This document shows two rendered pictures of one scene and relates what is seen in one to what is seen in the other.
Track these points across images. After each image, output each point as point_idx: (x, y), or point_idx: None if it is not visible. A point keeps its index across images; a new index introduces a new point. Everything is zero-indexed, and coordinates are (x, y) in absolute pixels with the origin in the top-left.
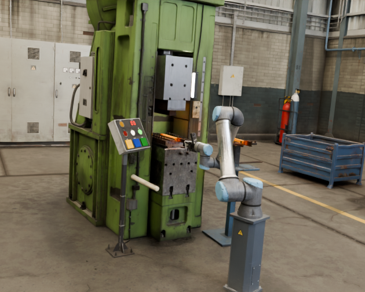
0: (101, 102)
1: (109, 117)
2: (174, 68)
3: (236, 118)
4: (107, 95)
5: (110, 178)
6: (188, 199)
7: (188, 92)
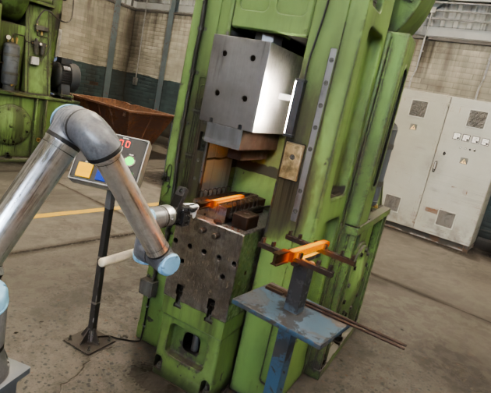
0: None
1: None
2: (227, 59)
3: (72, 136)
4: None
5: None
6: (209, 327)
7: (251, 114)
